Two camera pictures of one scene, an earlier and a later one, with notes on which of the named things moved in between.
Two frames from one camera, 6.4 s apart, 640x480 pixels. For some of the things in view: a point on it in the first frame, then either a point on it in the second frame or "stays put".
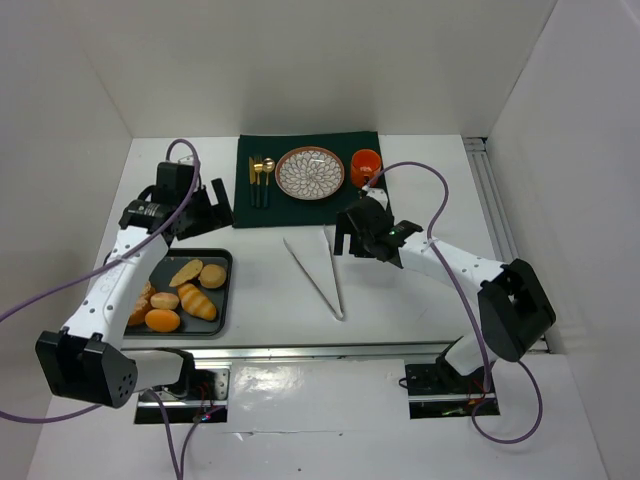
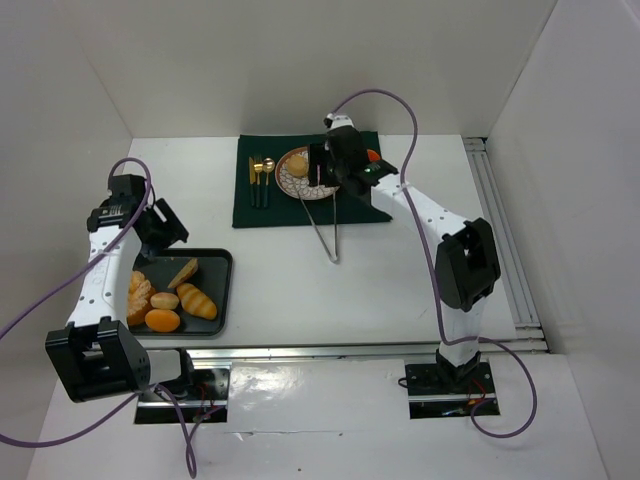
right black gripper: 351,242 → 318,166
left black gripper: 204,211 → 151,245
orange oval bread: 162,320 stays put
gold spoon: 268,166 stays put
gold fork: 258,167 stays put
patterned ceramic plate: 309,173 stays put
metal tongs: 341,315 → 329,249
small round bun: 164,300 stays put
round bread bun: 213,276 → 297,165
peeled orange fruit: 137,318 stays put
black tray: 190,326 stays put
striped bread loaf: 195,302 stays put
